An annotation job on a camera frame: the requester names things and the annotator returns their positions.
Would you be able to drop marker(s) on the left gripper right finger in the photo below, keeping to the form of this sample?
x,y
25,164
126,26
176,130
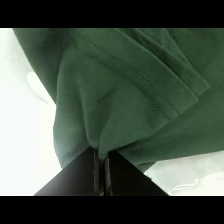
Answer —
x,y
133,181

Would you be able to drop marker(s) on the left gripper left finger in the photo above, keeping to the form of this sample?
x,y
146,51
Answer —
x,y
71,180

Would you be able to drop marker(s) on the dark green T-shirt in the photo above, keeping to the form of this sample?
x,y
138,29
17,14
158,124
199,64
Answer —
x,y
126,100

